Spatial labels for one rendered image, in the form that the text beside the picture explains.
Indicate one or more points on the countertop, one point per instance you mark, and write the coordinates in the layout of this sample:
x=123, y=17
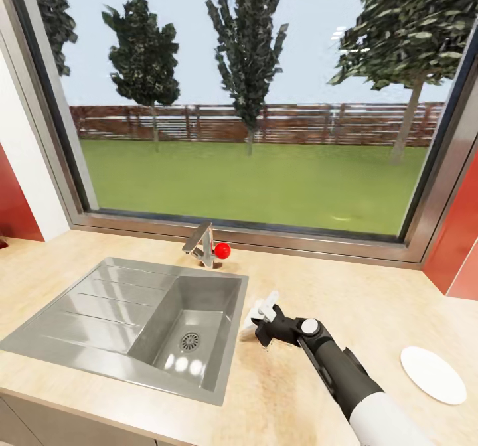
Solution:
x=274, y=396

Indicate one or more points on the cabinet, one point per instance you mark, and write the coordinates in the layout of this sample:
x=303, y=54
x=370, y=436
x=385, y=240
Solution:
x=26, y=423

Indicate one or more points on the drop in sink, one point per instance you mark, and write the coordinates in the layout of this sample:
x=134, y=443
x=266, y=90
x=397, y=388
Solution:
x=165, y=327

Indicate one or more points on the saucer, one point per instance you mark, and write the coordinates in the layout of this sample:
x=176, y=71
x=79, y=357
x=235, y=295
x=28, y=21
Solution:
x=434, y=375

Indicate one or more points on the fixed window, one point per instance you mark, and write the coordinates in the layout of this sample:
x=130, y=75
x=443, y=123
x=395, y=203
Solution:
x=331, y=129

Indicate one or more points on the paper coffee filter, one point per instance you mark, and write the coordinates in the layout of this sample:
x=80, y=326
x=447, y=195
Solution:
x=247, y=324

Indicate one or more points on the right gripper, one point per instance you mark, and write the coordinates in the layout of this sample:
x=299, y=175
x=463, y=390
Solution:
x=266, y=331

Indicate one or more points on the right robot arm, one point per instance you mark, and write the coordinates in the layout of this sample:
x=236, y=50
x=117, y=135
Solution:
x=374, y=417

